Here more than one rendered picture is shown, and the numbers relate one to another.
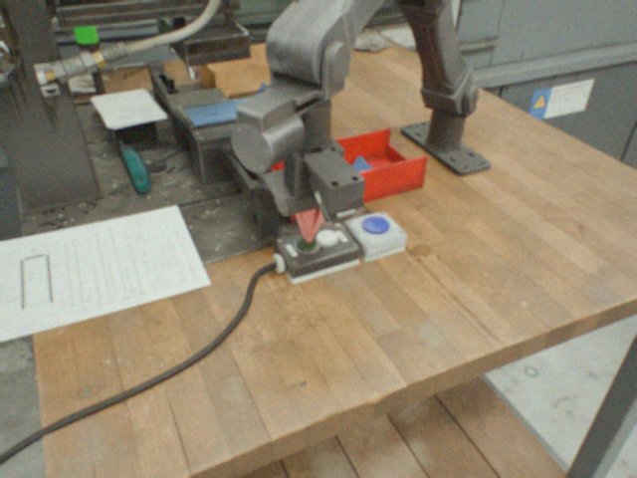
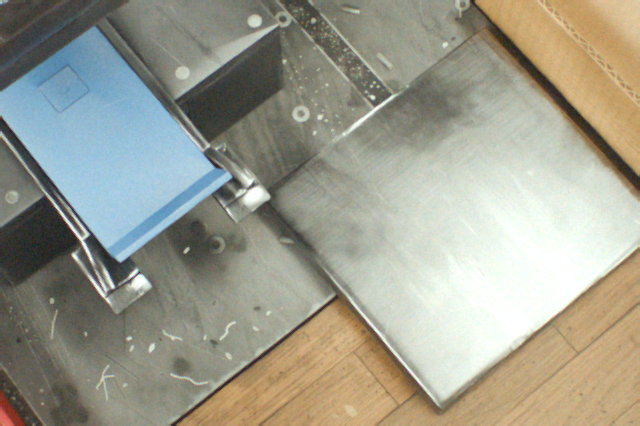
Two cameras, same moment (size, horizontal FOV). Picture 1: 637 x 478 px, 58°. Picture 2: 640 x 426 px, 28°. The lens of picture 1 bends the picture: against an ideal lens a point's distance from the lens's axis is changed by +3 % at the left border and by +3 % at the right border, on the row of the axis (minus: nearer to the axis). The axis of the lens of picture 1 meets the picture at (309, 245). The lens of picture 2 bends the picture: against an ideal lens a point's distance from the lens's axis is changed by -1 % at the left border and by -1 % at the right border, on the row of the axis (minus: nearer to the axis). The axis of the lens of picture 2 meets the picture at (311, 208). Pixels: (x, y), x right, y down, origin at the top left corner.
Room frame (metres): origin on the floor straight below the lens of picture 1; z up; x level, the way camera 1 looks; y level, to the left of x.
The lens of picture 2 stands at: (0.99, -0.15, 1.62)
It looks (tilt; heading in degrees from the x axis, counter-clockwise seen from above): 71 degrees down; 79
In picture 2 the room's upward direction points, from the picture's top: 3 degrees counter-clockwise
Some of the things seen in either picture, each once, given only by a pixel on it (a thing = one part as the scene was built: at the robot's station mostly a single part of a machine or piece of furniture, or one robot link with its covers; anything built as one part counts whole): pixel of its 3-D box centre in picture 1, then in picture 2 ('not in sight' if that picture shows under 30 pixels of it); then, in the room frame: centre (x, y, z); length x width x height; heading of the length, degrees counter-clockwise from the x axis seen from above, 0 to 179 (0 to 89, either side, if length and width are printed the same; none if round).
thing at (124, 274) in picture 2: not in sight; (92, 246); (0.91, 0.08, 0.98); 0.07 x 0.02 x 0.01; 115
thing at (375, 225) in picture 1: (375, 227); not in sight; (0.66, -0.10, 0.93); 0.04 x 0.04 x 0.02
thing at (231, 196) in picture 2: not in sight; (210, 159); (0.98, 0.11, 0.98); 0.07 x 0.02 x 0.01; 115
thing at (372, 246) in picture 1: (374, 242); not in sight; (0.66, -0.10, 0.90); 0.07 x 0.07 x 0.06; 25
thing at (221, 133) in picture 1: (209, 115); (80, 68); (0.93, 0.18, 0.98); 0.20 x 0.10 x 0.01; 25
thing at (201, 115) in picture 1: (231, 104); (91, 118); (0.93, 0.14, 1.00); 0.15 x 0.07 x 0.03; 115
